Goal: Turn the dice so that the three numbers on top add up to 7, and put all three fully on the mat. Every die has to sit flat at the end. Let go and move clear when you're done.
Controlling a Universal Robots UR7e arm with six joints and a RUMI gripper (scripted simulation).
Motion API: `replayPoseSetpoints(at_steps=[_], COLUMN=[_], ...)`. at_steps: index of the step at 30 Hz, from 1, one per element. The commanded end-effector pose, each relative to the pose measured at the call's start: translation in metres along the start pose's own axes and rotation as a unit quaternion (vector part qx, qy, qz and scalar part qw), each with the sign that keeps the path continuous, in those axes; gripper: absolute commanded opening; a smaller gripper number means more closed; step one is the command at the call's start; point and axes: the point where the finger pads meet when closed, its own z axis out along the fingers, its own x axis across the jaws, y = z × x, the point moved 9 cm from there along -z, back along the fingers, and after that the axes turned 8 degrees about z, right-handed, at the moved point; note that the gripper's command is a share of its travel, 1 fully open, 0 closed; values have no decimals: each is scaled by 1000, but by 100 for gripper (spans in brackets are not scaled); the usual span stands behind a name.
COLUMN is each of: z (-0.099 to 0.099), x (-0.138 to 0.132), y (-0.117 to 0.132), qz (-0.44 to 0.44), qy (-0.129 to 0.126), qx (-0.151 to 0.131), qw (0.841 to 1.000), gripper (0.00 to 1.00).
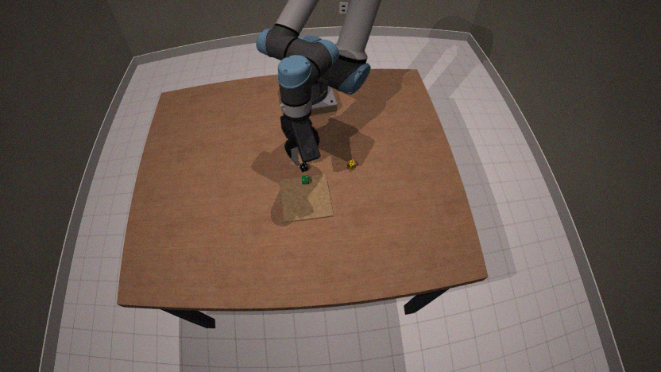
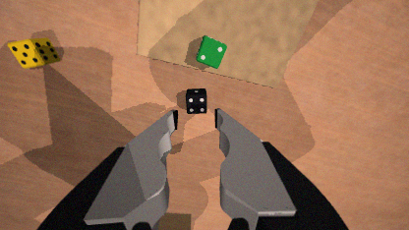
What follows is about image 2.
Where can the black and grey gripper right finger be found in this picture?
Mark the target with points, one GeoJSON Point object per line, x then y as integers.
{"type": "Point", "coordinates": [260, 184]}

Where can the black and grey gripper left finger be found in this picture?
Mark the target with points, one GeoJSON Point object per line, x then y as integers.
{"type": "Point", "coordinates": [129, 186]}

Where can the yellow die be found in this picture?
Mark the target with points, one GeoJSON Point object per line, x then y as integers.
{"type": "Point", "coordinates": [34, 52]}

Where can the black die with white pips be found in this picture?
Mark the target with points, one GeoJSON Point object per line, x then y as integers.
{"type": "Point", "coordinates": [196, 101]}

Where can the green die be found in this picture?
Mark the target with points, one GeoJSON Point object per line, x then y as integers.
{"type": "Point", "coordinates": [211, 52]}

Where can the tan square mat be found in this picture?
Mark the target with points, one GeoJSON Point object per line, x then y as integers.
{"type": "Point", "coordinates": [261, 35]}

